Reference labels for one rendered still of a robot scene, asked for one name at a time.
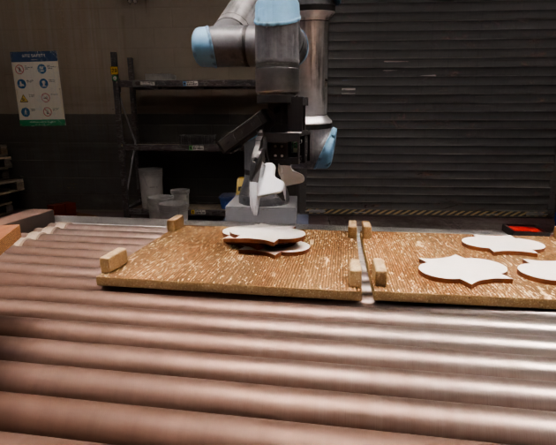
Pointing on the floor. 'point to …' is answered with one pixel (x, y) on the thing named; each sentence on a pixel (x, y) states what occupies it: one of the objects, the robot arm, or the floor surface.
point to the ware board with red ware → (66, 209)
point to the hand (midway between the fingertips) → (266, 207)
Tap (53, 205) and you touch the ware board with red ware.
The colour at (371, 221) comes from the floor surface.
